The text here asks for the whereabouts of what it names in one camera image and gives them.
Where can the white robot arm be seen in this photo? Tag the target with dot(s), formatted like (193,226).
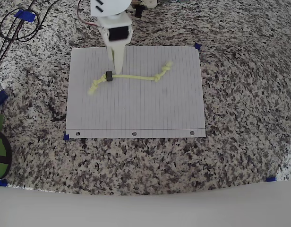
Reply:
(110,7)

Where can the black power plug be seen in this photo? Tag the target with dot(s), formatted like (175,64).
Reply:
(139,11)

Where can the lined white paper sheet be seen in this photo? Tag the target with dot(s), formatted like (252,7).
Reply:
(136,106)

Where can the black stand with green tape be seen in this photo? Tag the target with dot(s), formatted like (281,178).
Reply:
(7,151)

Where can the white backdrop board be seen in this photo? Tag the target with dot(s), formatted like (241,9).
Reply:
(145,210)

